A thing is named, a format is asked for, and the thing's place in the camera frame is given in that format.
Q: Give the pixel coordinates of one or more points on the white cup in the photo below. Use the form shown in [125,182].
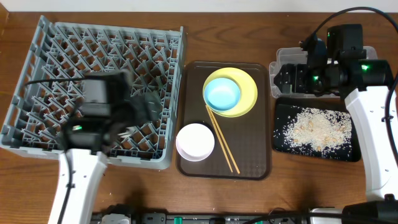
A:
[126,132]

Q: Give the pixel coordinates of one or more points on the wooden chopstick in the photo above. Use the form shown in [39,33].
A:
[229,153]
[218,134]

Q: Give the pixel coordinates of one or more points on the clear plastic bin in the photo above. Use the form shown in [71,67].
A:
[295,55]

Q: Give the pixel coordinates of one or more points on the black waste tray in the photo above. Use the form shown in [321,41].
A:
[287,106]

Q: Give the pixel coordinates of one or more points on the brown serving tray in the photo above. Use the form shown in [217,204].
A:
[248,136]

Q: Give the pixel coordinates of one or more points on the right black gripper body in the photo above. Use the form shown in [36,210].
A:
[313,80]

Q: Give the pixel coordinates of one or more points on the light blue bowl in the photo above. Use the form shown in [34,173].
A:
[222,94]

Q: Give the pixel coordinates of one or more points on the yellow round plate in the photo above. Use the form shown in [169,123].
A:
[248,90]

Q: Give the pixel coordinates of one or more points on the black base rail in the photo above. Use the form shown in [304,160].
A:
[124,214]

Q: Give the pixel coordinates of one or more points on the rice and food scraps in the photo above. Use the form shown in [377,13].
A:
[316,130]

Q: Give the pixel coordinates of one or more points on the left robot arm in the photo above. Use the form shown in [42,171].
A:
[108,109]

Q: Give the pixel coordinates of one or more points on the pink bowl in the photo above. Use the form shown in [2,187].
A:
[195,142]

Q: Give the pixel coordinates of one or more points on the grey plastic dish rack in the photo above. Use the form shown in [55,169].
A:
[50,84]

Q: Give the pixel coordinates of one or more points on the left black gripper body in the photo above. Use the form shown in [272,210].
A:
[137,106]

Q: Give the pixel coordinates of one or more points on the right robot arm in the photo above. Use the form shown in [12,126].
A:
[340,66]

